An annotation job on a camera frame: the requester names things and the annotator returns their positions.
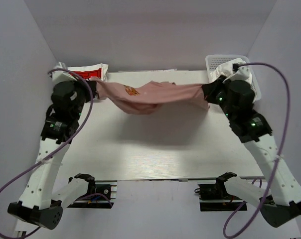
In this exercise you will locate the pink printed t shirt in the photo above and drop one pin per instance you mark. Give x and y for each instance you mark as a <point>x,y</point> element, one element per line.
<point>150,97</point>

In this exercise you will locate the folded red white t shirt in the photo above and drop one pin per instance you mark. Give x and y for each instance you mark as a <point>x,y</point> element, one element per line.
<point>88,73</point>

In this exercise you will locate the white perforated plastic basket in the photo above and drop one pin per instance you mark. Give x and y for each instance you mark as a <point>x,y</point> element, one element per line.
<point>217,64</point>

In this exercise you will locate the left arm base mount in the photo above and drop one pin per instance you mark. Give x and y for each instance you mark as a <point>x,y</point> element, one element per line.
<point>103,197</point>

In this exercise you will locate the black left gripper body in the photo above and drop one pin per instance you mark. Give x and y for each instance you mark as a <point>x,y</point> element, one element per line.
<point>86,90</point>

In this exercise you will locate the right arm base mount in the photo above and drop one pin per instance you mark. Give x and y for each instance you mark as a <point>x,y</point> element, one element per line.
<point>212,201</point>

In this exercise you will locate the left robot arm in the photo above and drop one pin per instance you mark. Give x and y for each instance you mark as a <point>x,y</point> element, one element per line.
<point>38,204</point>

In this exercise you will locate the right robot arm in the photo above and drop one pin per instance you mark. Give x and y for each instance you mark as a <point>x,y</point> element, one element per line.
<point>280,202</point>

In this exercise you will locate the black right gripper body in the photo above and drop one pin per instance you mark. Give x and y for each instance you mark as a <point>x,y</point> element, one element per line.
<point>218,93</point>

